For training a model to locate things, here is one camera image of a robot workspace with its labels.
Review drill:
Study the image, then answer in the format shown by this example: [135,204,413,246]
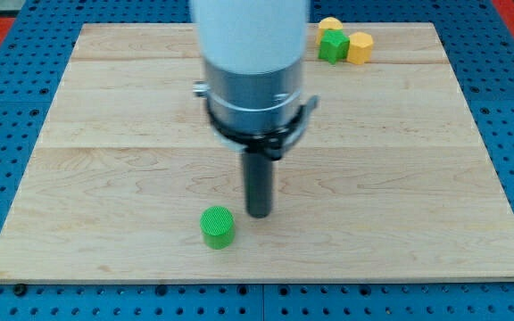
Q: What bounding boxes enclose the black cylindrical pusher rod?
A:
[241,152,274,218]

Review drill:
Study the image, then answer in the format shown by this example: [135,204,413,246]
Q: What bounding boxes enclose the yellow hexagon block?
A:
[346,31,374,65]

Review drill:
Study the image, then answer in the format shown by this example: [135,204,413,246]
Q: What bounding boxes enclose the green star block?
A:
[318,29,350,65]

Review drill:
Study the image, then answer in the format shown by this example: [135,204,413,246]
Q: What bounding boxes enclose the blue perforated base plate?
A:
[0,1,514,320]

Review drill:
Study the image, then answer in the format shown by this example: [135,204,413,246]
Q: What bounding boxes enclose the light wooden board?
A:
[0,23,514,284]

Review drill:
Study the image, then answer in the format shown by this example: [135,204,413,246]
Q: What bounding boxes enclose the green cylinder block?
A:
[200,206,236,250]

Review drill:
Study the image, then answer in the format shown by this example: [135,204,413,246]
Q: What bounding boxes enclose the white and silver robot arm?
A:
[189,0,319,218]

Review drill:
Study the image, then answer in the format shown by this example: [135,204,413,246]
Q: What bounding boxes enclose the yellow heart block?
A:
[315,17,343,45]

